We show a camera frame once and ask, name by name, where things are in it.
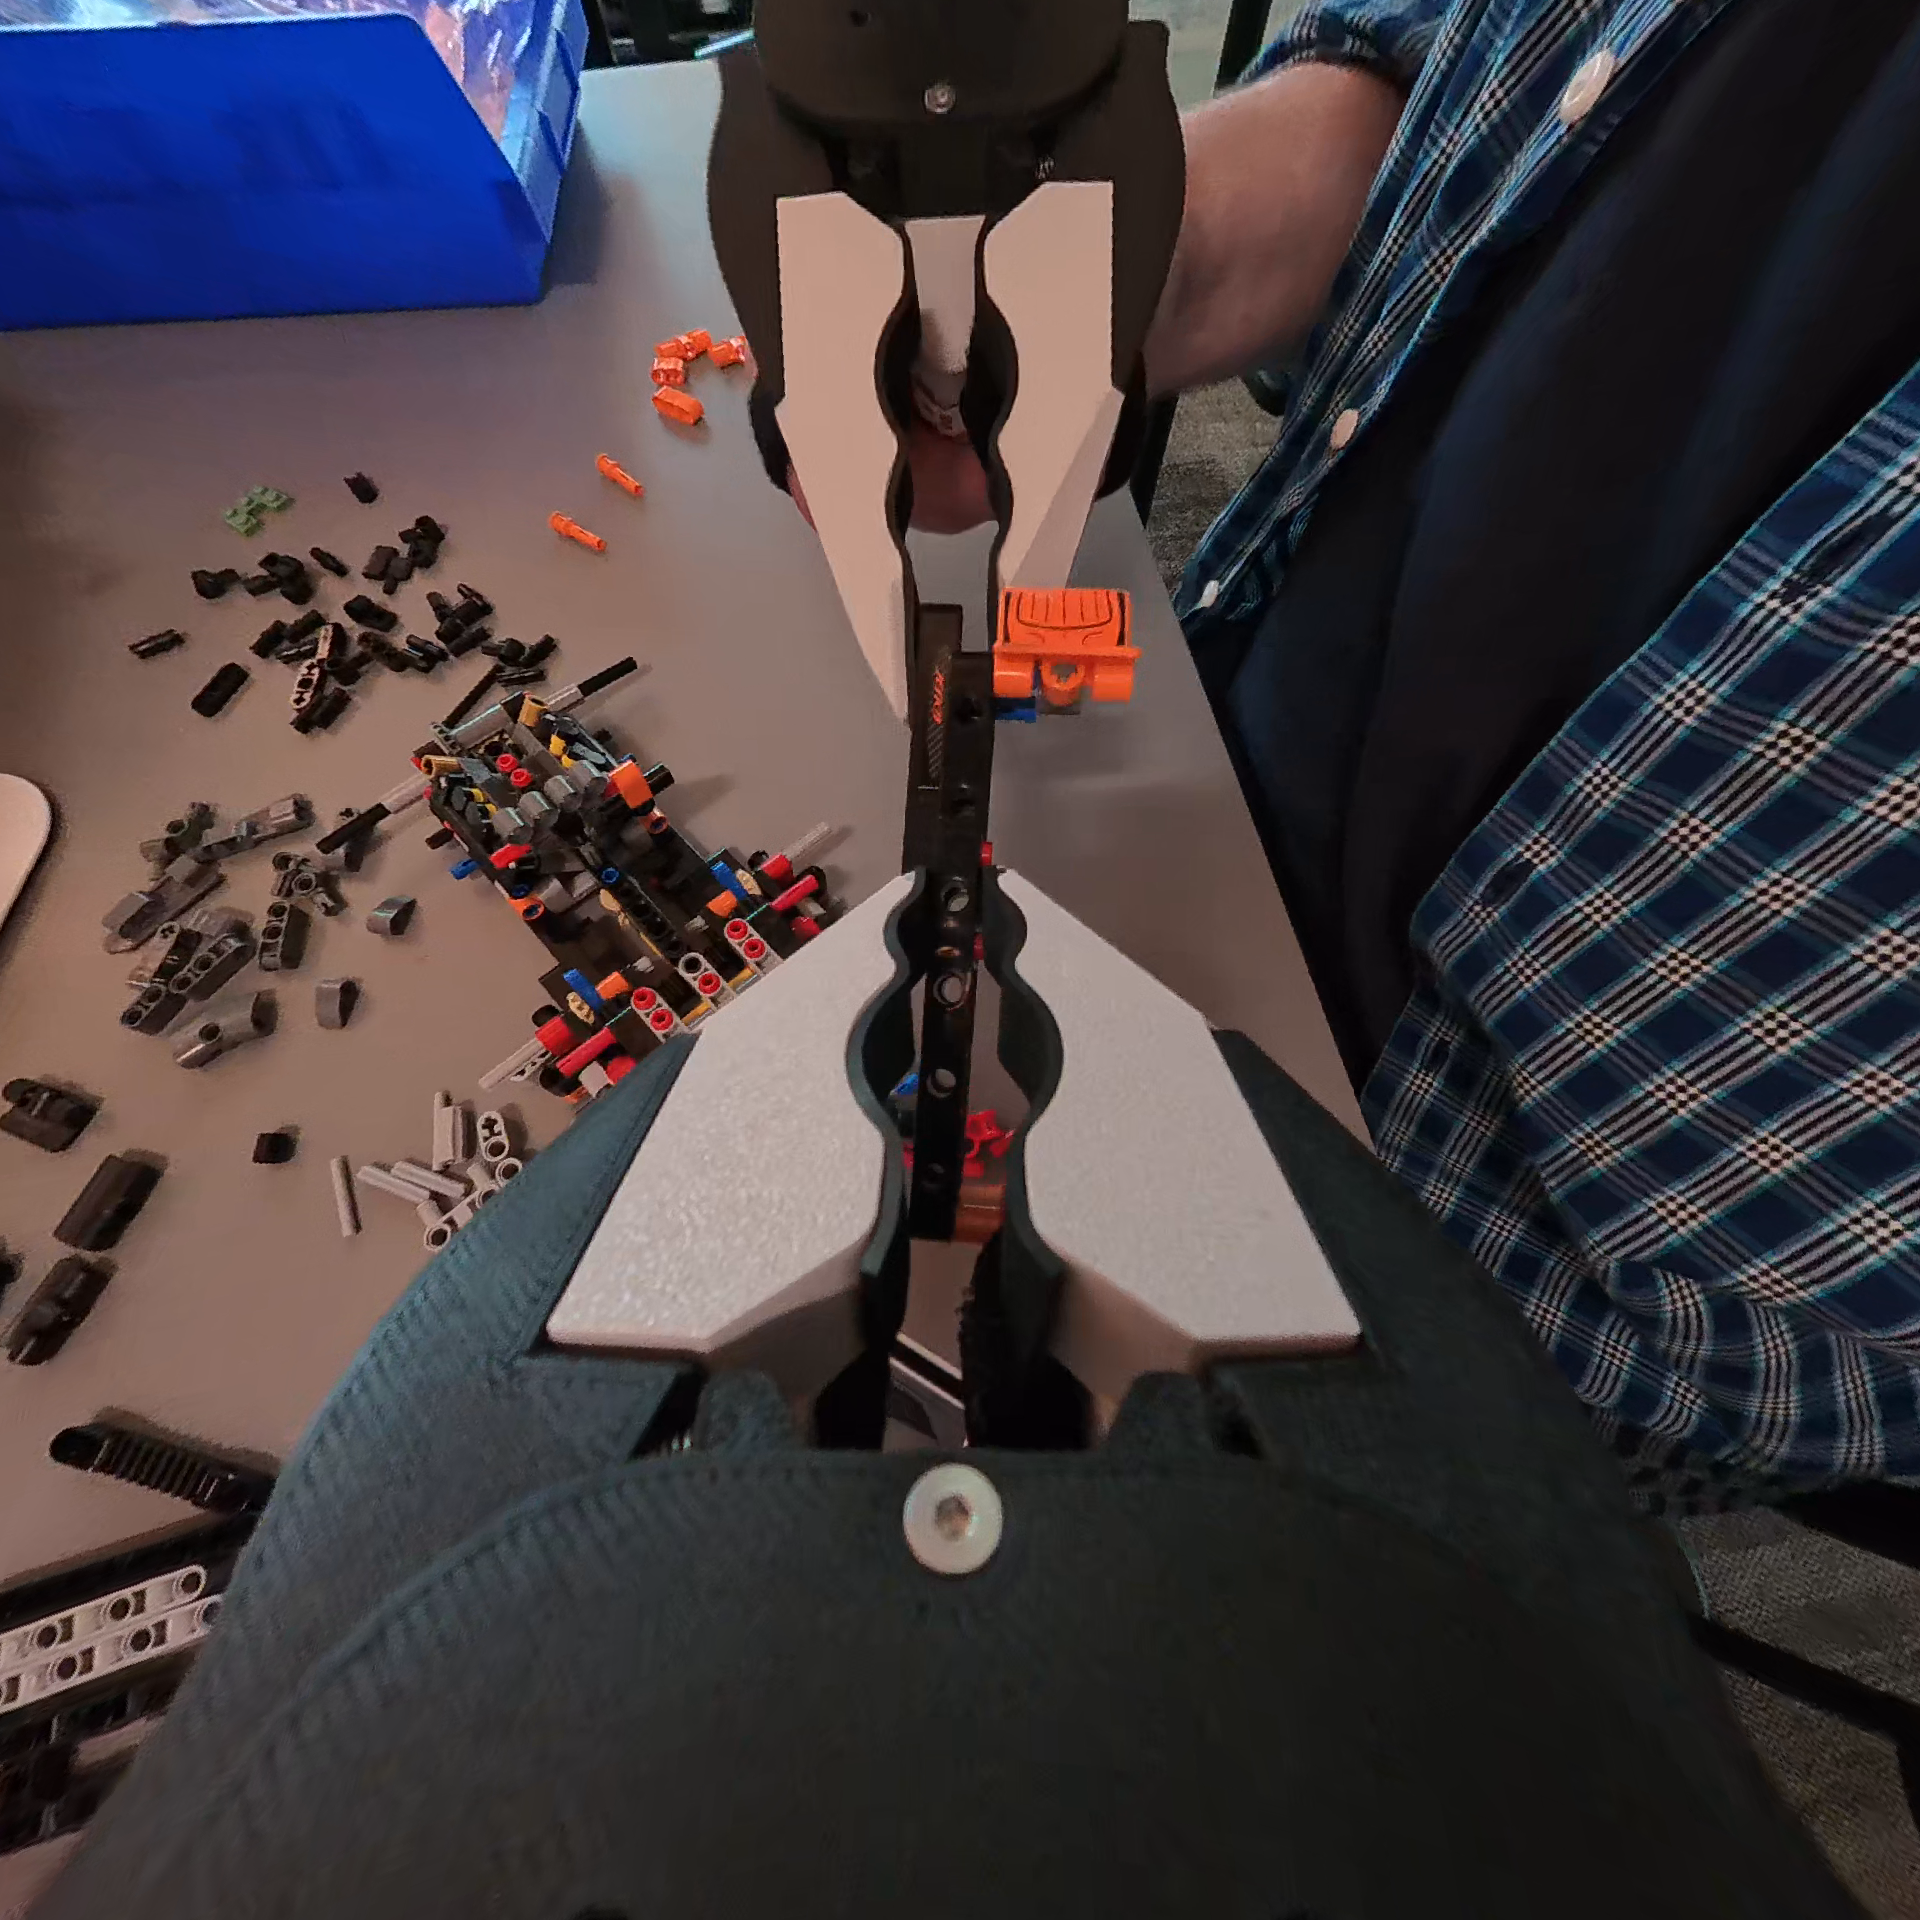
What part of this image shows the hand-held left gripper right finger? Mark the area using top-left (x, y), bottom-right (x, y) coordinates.
top-left (981, 865), bottom-right (1362, 1446)

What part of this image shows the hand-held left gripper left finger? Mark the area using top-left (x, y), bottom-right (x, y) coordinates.
top-left (545, 866), bottom-right (920, 1450)

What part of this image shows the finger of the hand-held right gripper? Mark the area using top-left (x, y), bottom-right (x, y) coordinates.
top-left (774, 193), bottom-right (924, 726)
top-left (977, 180), bottom-right (1124, 590)

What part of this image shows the lego car chassis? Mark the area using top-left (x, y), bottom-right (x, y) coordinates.
top-left (412, 661), bottom-right (841, 1112)

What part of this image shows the black lego beam assembly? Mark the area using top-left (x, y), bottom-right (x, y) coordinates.
top-left (895, 585), bottom-right (1146, 1249)

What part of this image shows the pile of light grey lego pieces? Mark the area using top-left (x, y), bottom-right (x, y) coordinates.
top-left (329, 1087), bottom-right (528, 1254)

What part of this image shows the pile of dark grey lego pieces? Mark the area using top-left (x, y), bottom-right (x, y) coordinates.
top-left (102, 794), bottom-right (420, 1075)

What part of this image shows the pile of black lego pieces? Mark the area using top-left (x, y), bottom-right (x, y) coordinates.
top-left (125, 472), bottom-right (560, 738)

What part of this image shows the black toothed lego piece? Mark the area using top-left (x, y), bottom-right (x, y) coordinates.
top-left (47, 1411), bottom-right (279, 1519)

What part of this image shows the black and grey lego subassembly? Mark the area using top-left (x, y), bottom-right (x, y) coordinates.
top-left (0, 1507), bottom-right (250, 1855)

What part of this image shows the person's right hand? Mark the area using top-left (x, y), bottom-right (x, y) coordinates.
top-left (1144, 62), bottom-right (1408, 400)

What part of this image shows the blue plaid shirt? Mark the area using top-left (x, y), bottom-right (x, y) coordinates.
top-left (1169, 0), bottom-right (1920, 1519)

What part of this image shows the blue plastic bin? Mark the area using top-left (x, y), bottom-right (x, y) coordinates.
top-left (0, 0), bottom-right (593, 337)

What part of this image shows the white stand base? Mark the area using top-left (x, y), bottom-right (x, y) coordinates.
top-left (0, 772), bottom-right (56, 936)

